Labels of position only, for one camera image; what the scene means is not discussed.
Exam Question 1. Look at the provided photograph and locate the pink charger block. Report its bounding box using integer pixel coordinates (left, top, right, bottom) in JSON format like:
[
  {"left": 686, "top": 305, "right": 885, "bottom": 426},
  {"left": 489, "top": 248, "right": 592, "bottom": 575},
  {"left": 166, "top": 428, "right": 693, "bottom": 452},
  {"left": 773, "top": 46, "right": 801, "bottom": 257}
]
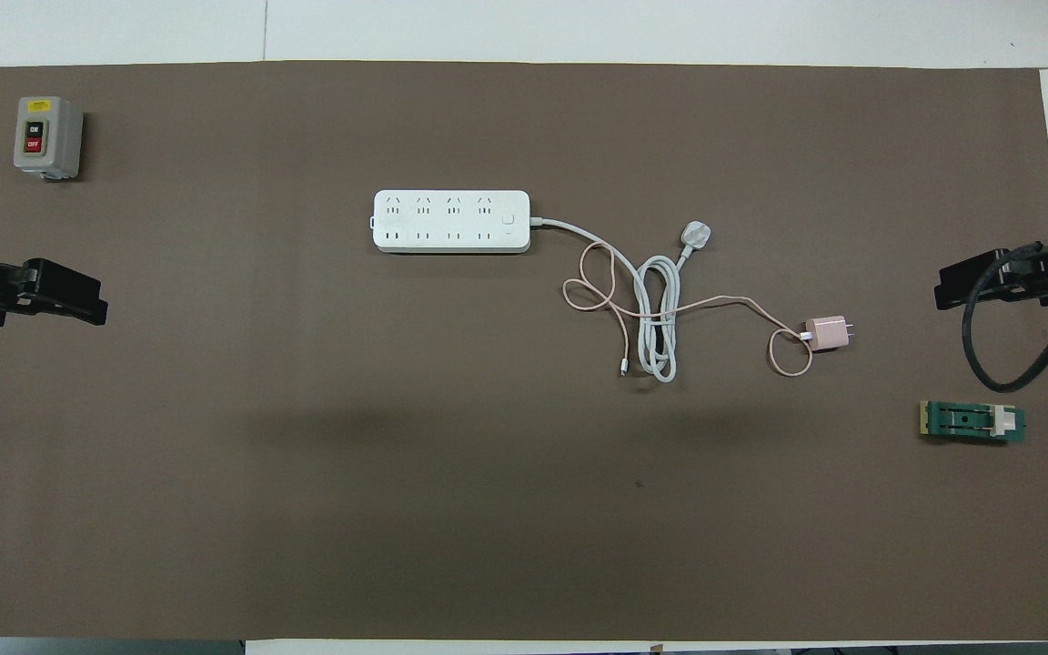
[{"left": 804, "top": 315, "right": 855, "bottom": 353}]

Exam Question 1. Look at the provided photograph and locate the pink charging cable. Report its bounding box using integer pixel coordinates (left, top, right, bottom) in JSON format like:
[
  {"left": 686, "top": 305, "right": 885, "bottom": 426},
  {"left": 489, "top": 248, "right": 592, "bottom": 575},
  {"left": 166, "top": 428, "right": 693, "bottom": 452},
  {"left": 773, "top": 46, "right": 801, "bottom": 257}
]
[{"left": 563, "top": 242, "right": 814, "bottom": 378}]

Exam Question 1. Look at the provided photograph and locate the white power strip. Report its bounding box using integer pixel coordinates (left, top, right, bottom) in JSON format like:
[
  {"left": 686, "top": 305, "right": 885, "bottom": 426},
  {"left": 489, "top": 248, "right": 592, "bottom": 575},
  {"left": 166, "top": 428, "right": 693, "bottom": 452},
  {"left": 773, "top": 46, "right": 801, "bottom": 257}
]
[{"left": 372, "top": 189, "right": 531, "bottom": 254}]

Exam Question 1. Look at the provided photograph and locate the brown table mat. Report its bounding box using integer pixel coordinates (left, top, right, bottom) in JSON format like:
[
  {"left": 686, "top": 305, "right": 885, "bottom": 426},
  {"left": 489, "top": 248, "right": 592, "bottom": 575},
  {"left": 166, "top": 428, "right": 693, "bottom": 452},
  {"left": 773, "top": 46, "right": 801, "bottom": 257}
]
[{"left": 0, "top": 60, "right": 1048, "bottom": 642}]

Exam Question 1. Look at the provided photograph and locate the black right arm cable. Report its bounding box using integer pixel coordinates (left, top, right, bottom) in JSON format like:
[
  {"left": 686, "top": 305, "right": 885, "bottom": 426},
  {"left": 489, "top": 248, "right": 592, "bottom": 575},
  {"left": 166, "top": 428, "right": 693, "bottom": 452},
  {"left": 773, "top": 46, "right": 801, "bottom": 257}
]
[{"left": 961, "top": 237, "right": 1048, "bottom": 394}]

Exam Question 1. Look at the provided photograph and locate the grey on-off switch box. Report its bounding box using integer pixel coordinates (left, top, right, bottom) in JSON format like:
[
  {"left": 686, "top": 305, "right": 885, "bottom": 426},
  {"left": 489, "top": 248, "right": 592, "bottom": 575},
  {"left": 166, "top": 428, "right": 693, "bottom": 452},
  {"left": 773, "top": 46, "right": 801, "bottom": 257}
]
[{"left": 14, "top": 96, "right": 85, "bottom": 181}]

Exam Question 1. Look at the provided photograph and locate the white power cord with plug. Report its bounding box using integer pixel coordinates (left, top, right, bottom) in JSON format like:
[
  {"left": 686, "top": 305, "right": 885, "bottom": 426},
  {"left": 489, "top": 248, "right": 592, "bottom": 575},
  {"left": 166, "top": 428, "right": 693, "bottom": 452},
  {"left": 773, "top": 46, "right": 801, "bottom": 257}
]
[{"left": 529, "top": 216, "right": 714, "bottom": 384}]

